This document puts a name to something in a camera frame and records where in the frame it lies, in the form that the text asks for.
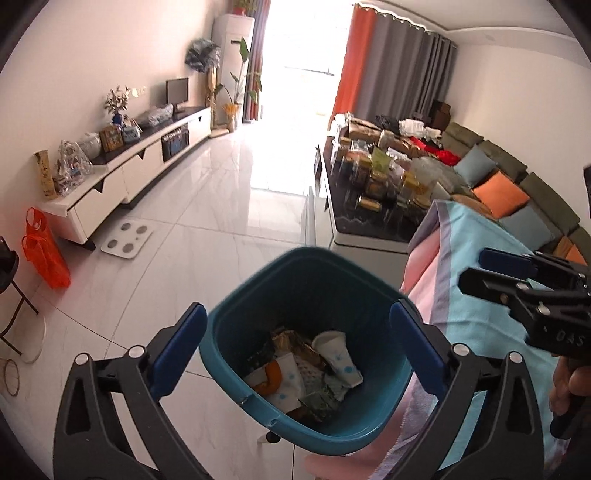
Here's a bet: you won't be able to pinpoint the clear gift bag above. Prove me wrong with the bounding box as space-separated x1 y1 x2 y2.
53 140 93 195

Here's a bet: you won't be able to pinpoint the green snack packet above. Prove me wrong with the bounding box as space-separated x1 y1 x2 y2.
300 390 341 419

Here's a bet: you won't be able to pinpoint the white round jar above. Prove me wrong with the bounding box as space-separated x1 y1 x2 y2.
78 132 103 160

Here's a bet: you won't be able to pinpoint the white dotted paper cup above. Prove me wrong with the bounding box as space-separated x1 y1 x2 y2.
312 331 364 387

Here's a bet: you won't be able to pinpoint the white bathroom scale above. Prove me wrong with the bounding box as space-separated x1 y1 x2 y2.
100 220 154 260

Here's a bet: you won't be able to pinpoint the white standing air conditioner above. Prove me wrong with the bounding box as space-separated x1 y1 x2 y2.
211 14 256 126

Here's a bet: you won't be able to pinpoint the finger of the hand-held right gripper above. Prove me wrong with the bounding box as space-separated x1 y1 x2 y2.
478 248 539 278
458 268 542 308

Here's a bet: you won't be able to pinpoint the cluster of jars and packets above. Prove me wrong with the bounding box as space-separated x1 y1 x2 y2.
330 113 445 223

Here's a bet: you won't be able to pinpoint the brown boxes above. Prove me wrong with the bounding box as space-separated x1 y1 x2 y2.
429 100 451 130

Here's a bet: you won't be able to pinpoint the fan with patterned cover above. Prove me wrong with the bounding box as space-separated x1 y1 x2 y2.
185 38 222 132

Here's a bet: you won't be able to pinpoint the red cloth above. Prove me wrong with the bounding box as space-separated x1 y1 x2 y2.
409 136 462 167

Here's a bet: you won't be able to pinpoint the person's right hand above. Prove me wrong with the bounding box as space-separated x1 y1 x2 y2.
549 355 591 416

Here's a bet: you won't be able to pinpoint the orange plastic bag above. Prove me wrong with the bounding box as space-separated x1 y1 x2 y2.
21 207 72 291

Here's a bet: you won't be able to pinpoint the green sofa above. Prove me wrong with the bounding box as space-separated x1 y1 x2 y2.
438 121 591 269

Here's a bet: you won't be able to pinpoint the black stereo device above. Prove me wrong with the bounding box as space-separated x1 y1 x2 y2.
161 124 190 162

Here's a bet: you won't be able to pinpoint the black metal plant stand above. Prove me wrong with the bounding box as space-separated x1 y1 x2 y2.
0 235 47 363

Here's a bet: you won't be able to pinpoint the plant in blue vase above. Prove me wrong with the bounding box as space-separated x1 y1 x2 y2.
104 85 132 126

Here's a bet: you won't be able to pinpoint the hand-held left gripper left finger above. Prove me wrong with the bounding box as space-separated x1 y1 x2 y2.
52 302 208 480

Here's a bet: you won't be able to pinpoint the black top coffee table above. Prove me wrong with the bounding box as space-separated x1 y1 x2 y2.
307 134 444 254

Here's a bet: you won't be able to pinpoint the white clothes pile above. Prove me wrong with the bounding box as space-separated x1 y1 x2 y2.
398 119 442 140

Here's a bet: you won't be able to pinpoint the gold wire ring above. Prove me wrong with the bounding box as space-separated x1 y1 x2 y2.
0 357 20 397

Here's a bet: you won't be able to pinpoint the tall yellow patterned box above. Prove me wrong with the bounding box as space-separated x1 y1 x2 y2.
33 150 59 200

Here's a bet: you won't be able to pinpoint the striped grey red curtain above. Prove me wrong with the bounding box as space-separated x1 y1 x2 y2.
245 0 273 122

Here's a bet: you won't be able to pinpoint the black monitor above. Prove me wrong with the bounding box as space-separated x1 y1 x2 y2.
166 78 190 112

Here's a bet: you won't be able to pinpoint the orange and grey curtain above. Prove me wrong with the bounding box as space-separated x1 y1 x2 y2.
330 2 458 126

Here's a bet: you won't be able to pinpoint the white black tv cabinet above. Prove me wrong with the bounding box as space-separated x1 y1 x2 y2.
34 106 212 246

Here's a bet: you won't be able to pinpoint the small teal cushion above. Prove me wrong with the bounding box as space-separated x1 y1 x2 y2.
454 150 495 188

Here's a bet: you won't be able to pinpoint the tall leafy potted plant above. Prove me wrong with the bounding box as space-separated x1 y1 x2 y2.
217 37 262 132

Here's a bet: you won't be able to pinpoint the brown picture frame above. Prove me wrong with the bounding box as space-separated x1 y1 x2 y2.
99 126 125 153

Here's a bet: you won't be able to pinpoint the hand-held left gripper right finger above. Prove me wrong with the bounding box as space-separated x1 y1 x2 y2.
389 299 546 480

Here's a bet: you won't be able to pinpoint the gold foil wrapper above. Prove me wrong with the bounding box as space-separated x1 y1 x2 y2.
270 328 325 366

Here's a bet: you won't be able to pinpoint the teal plastic bin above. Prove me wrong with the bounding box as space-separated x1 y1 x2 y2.
199 247 414 455

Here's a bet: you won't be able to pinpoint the orange peel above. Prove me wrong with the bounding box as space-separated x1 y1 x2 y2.
255 360 283 396

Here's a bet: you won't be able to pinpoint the large teal cushion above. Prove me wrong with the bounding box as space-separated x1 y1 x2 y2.
499 205 555 248

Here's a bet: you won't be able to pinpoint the clear plastic bag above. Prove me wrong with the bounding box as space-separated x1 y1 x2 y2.
139 104 174 129

